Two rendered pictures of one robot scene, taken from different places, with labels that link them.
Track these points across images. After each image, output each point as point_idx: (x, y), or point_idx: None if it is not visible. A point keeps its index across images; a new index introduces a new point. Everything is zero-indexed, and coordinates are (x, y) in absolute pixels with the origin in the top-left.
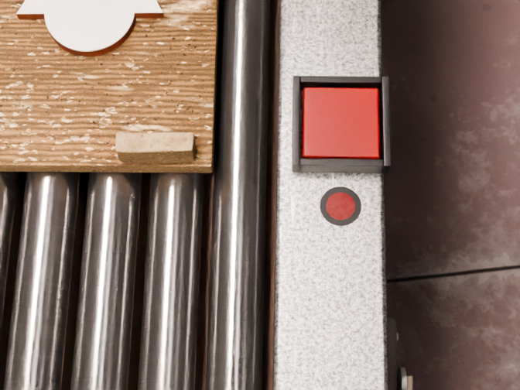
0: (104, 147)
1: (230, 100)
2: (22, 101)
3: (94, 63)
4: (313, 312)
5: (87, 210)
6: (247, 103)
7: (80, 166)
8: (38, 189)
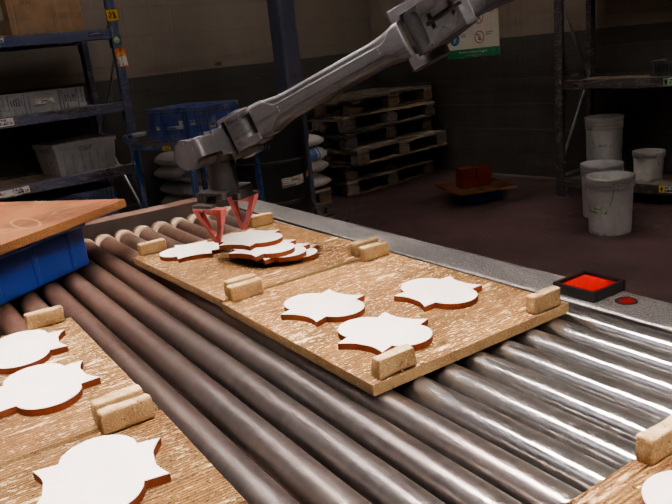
0: (520, 316)
1: None
2: (465, 323)
3: (476, 306)
4: (671, 319)
5: (538, 345)
6: None
7: (520, 324)
8: (510, 345)
